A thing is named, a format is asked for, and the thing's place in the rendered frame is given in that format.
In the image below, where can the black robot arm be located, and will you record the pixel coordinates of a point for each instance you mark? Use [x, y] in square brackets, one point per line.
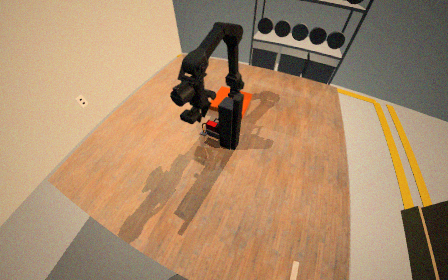
[197, 61]

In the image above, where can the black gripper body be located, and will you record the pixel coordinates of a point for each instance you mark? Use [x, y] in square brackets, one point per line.
[198, 102]

